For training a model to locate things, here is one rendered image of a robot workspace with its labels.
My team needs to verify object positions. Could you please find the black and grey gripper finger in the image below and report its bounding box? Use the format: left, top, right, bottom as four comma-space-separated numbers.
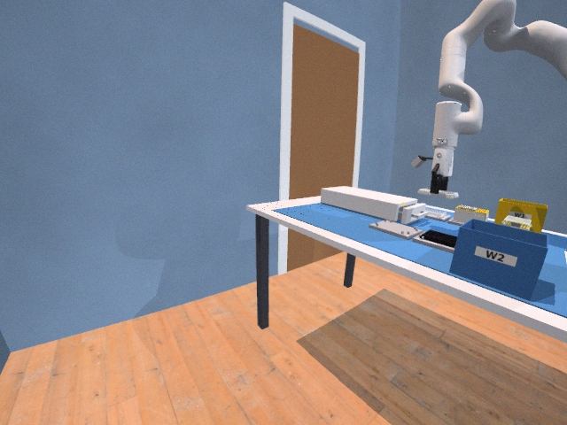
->
439, 175, 448, 191
430, 163, 442, 194

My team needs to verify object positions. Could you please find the yellow open-top bin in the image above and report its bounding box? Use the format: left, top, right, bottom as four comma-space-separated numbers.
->
494, 198, 548, 233

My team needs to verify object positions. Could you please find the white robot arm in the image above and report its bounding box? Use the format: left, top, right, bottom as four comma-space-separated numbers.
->
432, 0, 567, 148

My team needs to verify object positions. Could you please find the blue bench mat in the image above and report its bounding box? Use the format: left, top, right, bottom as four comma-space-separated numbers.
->
272, 203, 567, 319

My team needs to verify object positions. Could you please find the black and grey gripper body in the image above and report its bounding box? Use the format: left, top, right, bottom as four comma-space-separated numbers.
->
431, 147, 455, 177

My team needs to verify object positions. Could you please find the blue waste bin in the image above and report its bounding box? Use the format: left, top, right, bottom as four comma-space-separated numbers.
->
449, 219, 548, 301

